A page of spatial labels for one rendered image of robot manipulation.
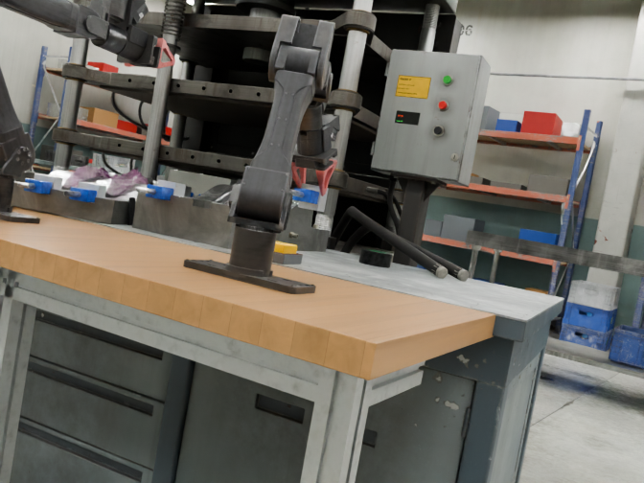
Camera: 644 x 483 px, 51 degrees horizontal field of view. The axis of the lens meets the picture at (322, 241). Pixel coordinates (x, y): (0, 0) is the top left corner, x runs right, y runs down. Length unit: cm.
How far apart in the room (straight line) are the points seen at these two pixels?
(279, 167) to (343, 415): 42
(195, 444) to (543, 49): 739
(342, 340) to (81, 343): 105
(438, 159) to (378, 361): 151
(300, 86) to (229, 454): 77
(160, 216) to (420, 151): 97
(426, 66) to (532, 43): 629
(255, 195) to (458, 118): 127
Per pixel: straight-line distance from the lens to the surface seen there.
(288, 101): 108
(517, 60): 848
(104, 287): 90
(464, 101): 217
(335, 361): 71
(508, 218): 814
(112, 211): 156
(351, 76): 217
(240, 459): 145
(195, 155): 249
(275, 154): 102
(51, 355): 174
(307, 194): 145
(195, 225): 147
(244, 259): 97
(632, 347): 484
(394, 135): 221
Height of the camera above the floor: 92
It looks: 3 degrees down
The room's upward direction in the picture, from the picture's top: 10 degrees clockwise
